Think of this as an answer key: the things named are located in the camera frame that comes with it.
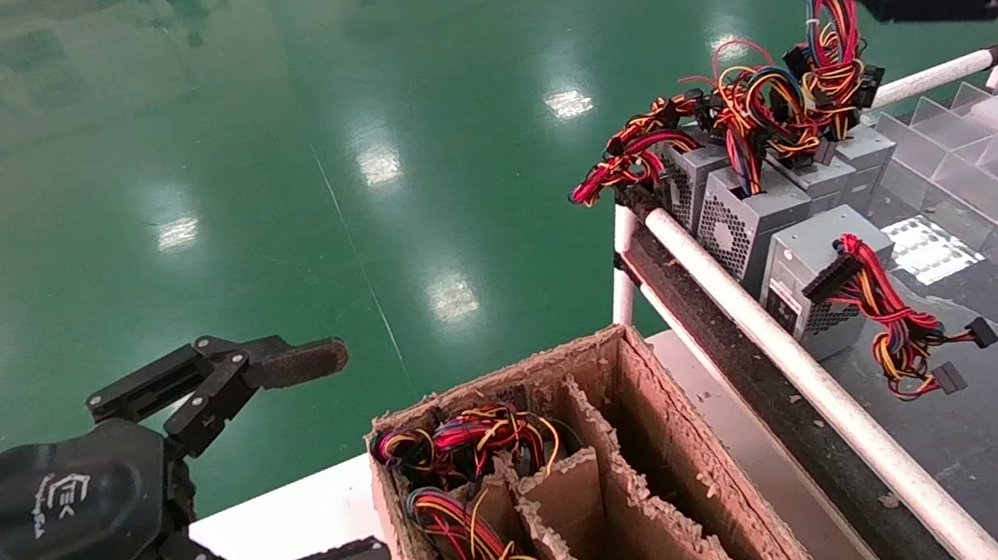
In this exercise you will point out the white pipe rail frame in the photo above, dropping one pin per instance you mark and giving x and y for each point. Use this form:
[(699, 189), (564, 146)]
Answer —
[(779, 345)]

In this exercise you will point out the brown cardboard divider box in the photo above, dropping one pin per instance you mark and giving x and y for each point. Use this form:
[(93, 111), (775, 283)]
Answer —
[(650, 457)]

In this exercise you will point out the short white rack tube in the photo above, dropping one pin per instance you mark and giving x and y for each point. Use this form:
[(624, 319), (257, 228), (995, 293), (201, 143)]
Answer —
[(932, 78), (627, 289)]

